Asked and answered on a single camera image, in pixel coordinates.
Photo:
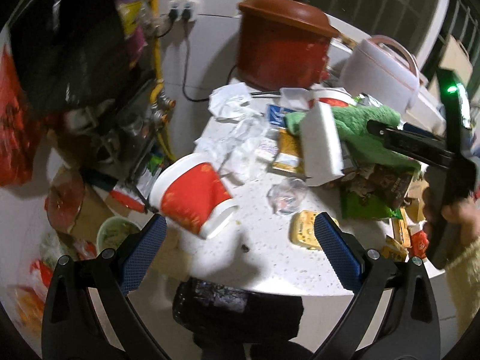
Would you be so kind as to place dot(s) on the large red paper cup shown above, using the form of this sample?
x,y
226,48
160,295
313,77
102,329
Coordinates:
x,y
191,193

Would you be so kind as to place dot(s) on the green bowl with leftovers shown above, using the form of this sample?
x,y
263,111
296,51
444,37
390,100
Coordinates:
x,y
113,232

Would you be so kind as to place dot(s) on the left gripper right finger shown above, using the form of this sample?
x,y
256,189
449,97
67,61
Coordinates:
x,y
410,326

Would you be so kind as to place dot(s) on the brown cardboard box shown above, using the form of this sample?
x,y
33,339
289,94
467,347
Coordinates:
x,y
92,214

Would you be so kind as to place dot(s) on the yellow snack packet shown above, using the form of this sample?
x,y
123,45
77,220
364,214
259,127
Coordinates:
x,y
301,232

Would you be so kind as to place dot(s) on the yellow gas pipe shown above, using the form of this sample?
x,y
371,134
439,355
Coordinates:
x,y
161,104

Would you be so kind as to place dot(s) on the red plastic bag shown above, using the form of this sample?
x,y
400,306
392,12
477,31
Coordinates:
x,y
20,130

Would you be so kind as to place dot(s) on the white sponge block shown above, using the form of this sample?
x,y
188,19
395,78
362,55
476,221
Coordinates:
x,y
323,157

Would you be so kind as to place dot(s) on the right hand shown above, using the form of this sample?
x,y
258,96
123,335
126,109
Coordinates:
x,y
463,212

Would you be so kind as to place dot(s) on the green snack bag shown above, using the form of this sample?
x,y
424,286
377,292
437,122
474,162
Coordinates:
x,y
367,207

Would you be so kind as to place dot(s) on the yellow brown food packet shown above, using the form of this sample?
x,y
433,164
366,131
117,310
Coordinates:
x,y
289,157

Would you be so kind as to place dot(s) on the beige sleeve forearm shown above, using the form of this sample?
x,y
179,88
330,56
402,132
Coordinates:
x,y
463,281

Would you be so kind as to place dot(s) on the small red paper cup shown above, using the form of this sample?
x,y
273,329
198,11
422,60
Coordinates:
x,y
335,97

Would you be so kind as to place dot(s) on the white paper tissue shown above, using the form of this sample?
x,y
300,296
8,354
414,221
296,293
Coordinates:
x,y
231,102

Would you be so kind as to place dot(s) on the green cloth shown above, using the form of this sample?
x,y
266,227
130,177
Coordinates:
x,y
351,123

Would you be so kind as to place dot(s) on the white rice cooker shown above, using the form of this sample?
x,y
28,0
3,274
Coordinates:
x,y
383,68

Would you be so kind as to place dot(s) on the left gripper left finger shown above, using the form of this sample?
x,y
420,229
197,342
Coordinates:
x,y
70,326

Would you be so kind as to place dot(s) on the black trash bin bag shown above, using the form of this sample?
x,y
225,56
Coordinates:
x,y
214,311

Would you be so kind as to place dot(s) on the clear plastic cup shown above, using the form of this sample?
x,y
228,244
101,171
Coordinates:
x,y
286,197

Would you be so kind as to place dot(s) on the dark brown snack bag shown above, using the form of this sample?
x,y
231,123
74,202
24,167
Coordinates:
x,y
389,183

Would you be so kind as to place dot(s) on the red ceramic stew pot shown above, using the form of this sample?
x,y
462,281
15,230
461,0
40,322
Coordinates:
x,y
283,44

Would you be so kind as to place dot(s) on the white wall socket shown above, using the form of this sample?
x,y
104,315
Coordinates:
x,y
184,10

